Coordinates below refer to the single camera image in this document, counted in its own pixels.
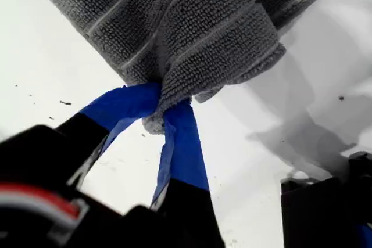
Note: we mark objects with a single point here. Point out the grey striped square towel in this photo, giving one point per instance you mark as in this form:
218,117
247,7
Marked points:
203,27

